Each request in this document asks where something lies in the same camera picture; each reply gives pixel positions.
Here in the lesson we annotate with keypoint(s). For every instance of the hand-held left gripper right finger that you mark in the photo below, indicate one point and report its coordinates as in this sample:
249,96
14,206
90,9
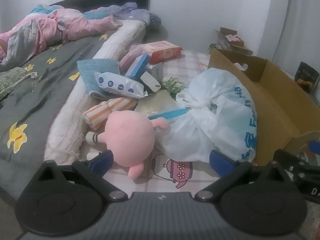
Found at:
220,160

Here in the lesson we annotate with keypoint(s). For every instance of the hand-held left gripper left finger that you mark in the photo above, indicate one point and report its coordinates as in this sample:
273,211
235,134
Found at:
102,161

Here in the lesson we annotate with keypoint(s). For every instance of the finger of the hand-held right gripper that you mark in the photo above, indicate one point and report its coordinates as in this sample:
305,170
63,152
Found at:
315,147
295,162

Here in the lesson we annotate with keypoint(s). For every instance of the pink plush toy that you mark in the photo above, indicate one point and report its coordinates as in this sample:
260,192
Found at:
127,140

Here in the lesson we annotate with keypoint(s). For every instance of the orange white striped cloth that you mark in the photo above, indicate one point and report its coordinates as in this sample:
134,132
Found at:
105,110

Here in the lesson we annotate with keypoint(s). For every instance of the large cardboard box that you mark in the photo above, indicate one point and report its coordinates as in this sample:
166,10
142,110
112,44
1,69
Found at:
272,105

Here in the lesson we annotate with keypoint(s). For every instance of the pale flat pack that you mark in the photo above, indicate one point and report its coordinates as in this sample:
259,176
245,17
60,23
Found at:
155,102

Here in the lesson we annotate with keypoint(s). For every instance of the blue white wet wipes pack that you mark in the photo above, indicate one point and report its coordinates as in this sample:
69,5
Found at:
117,83

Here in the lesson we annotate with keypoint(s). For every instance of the blue quilted towel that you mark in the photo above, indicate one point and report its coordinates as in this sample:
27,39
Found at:
95,67

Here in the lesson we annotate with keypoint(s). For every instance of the blue and white carton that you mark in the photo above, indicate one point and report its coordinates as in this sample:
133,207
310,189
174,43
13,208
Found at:
137,65

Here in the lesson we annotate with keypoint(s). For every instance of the pale pink soft pack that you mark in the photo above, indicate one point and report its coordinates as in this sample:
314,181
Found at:
128,57

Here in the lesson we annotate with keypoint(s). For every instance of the white plastic bag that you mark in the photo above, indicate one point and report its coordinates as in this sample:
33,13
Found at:
212,120

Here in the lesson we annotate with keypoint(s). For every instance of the cream fringed mattress pad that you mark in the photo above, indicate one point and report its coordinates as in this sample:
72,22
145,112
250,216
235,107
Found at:
67,120

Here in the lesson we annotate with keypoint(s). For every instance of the checked printed mat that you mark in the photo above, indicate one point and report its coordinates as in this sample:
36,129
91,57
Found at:
160,177

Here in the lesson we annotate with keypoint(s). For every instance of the dark gold canister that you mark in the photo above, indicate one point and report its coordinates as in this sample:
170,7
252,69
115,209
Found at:
306,75

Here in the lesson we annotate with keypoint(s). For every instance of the white box dark edge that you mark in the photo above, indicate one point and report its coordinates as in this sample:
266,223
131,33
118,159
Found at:
150,81

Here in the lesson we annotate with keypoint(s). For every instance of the grey embroidered bedsheet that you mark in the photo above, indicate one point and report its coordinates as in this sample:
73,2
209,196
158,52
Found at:
50,80

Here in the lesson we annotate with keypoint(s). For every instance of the white box printed text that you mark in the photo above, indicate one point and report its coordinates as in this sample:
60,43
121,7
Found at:
156,70

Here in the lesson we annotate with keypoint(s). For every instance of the pale green clear jar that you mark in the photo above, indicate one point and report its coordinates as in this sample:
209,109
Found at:
215,46

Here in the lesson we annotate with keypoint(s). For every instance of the small cardboard box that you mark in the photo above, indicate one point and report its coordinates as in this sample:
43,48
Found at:
241,48

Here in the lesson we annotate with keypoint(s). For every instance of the green knitted blanket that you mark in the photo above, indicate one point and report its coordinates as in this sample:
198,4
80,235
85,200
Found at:
12,77

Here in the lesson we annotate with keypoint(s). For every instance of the small pink item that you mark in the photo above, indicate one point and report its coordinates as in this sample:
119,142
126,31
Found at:
233,38

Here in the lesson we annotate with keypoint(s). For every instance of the red pink tissue pack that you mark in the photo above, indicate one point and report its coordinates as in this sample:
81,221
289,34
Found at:
162,51

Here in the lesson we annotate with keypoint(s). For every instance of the pink grey quilt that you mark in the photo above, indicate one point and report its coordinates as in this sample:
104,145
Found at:
75,25

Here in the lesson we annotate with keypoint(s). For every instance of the grey cloth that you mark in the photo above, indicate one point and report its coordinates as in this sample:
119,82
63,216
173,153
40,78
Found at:
155,19

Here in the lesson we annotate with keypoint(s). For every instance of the purple cloth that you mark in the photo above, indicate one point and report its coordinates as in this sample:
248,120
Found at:
130,11

